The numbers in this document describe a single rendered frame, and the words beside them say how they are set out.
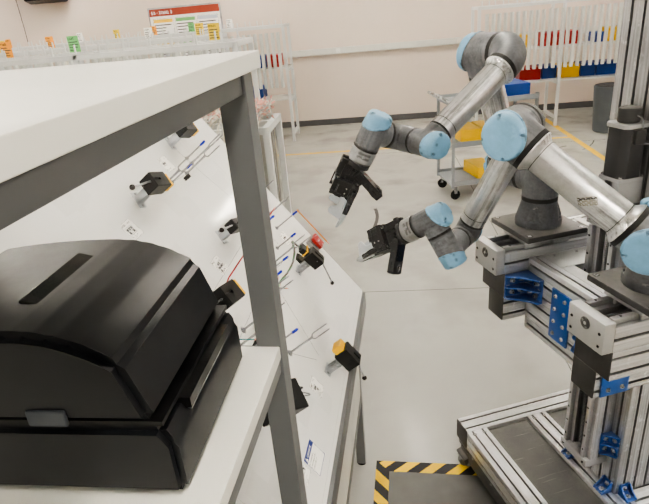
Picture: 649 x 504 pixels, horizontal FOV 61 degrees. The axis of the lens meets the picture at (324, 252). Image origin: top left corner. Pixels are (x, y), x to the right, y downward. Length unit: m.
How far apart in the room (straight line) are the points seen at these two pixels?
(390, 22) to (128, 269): 9.30
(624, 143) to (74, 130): 1.57
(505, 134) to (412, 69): 8.50
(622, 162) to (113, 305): 1.47
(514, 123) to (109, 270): 1.03
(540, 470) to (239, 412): 1.84
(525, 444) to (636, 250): 1.27
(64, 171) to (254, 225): 0.40
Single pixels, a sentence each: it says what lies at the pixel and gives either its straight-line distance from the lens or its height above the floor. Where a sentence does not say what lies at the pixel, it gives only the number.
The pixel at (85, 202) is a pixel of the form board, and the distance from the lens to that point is 1.34.
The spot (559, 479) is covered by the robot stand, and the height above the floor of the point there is 0.21.
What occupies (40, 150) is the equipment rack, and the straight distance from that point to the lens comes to 0.31.
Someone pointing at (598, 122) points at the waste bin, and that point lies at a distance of 8.64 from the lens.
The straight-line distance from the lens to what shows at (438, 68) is 9.93.
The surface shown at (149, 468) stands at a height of 1.50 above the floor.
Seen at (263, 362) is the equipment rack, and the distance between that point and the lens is 0.76.
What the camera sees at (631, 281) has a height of 1.18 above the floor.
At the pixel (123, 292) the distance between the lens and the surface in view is 0.61.
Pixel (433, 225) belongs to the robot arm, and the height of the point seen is 1.29.
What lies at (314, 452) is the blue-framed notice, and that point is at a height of 0.92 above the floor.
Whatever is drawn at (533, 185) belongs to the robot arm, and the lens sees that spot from 1.92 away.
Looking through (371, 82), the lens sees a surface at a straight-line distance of 9.89.
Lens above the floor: 1.89
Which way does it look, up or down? 24 degrees down
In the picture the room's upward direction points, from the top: 5 degrees counter-clockwise
